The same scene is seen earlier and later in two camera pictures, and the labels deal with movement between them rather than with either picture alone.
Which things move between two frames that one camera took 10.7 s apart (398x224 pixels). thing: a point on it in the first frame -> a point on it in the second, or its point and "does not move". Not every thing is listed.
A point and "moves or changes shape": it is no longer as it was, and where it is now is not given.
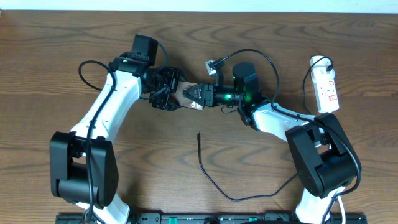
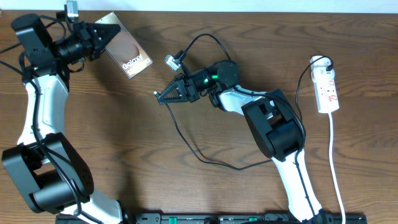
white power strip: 324,76 does not move
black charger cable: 289,183 -> 330,63
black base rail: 216,218 does not move
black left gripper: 165,100 -> 87,33
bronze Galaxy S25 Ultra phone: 176,94 moves or changes shape
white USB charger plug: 320,60 does not move
